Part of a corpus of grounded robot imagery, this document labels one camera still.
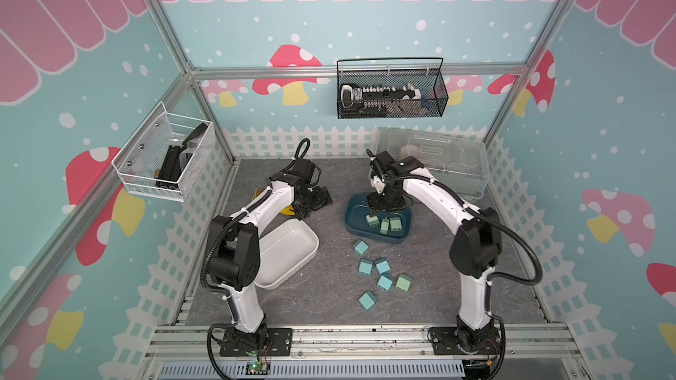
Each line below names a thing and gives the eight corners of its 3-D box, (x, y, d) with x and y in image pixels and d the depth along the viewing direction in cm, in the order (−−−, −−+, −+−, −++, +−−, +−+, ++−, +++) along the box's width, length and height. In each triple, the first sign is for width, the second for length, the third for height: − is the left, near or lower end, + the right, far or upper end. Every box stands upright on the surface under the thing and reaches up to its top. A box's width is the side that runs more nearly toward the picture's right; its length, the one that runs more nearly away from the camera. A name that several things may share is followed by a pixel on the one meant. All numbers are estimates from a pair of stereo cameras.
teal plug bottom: (365, 311, 81) (366, 309, 79) (357, 300, 83) (358, 298, 81) (377, 301, 83) (378, 299, 81) (369, 290, 85) (369, 288, 83)
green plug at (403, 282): (394, 287, 86) (395, 285, 84) (399, 274, 88) (400, 272, 87) (407, 294, 84) (408, 292, 82) (411, 280, 87) (413, 278, 85)
